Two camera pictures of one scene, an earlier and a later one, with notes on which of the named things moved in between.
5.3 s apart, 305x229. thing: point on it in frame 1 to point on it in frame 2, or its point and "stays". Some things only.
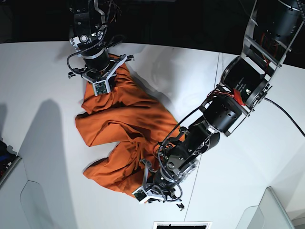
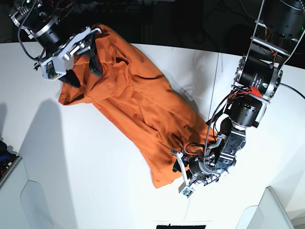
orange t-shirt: [128, 118] to [135, 94]
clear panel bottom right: [269, 214] stays
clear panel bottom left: [36, 211] stays
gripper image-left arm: [96, 74] to [54, 67]
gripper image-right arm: [157, 186] to [197, 168]
